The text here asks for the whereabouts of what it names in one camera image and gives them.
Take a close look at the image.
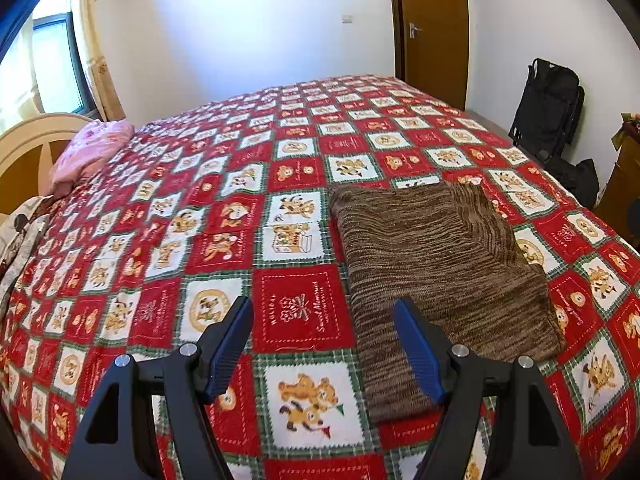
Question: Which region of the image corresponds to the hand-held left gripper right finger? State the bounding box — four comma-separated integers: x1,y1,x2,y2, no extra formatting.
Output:
392,297,586,480

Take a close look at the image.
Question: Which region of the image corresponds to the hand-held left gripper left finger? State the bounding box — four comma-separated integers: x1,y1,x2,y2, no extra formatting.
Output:
62,296,255,480

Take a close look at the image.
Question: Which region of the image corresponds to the brown knitted sweater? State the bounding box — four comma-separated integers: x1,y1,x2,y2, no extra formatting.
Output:
327,181,568,426

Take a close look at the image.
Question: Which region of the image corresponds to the red patchwork bear quilt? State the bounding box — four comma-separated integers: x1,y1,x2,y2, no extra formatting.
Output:
0,74,640,480

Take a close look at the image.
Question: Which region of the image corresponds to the black bag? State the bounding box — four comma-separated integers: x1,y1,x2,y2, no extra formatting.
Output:
545,157,601,208

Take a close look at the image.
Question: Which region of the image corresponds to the printed beige cloth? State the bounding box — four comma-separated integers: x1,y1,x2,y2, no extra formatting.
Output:
0,195,51,311

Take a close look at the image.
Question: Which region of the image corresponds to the pink pillow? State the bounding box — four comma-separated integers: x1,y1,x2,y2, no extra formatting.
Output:
50,119,135,198

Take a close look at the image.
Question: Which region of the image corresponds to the wooden cabinet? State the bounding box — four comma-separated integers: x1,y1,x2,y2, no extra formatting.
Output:
595,135,640,261

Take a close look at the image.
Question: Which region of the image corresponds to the cream wooden headboard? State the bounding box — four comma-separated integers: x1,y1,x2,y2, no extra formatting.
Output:
0,112,96,216

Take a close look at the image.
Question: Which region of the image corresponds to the black folded stroller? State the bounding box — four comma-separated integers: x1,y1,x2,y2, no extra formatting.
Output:
509,58,586,161

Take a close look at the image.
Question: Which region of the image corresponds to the brown wooden door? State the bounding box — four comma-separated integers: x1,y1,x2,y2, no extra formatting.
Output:
387,0,471,113

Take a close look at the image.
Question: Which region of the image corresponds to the colourful packet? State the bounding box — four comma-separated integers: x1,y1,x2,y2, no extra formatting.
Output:
612,112,640,148

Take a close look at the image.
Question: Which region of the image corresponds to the cream patterned curtain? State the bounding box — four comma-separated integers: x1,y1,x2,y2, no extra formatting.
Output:
70,0,126,122

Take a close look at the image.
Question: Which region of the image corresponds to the window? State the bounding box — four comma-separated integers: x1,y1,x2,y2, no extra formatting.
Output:
0,0,98,126

